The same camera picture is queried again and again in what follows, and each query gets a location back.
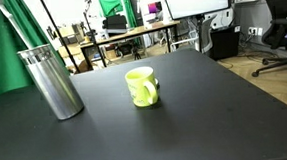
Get white plastic spoon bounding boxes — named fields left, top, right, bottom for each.
left=0, top=0, right=34, bottom=53

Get stainless steel flask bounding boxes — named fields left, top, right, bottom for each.
left=15, top=41, right=86, bottom=124

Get yellow green printed mug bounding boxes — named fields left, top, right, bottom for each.
left=124, top=65, right=160, bottom=109

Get small black tripod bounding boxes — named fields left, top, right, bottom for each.
left=130, top=44, right=142, bottom=62

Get wooden background table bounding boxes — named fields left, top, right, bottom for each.
left=78, top=20, right=184, bottom=72

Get black bulky background equipment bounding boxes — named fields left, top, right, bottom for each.
left=101, top=13, right=129, bottom=36

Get black monitor stand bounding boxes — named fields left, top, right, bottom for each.
left=193, top=14, right=207, bottom=53

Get pink screen monitor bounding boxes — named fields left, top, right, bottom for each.
left=147, top=1, right=163, bottom=16

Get white chair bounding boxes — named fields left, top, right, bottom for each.
left=168, top=17, right=216, bottom=56

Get green hanging cloth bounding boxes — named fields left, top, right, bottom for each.
left=98, top=0, right=138, bottom=31

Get black computer box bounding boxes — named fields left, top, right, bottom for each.
left=208, top=24, right=244, bottom=62

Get cardboard box stack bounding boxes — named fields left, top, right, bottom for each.
left=54, top=23, right=85, bottom=46

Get large white screen monitor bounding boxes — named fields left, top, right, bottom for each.
left=161, top=0, right=233, bottom=22

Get thin black stand pole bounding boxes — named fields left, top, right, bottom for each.
left=37, top=0, right=81, bottom=76

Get black office chair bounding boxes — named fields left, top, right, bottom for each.
left=247, top=0, right=287, bottom=94

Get white wall outlet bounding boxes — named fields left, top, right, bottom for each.
left=247, top=26, right=264, bottom=37

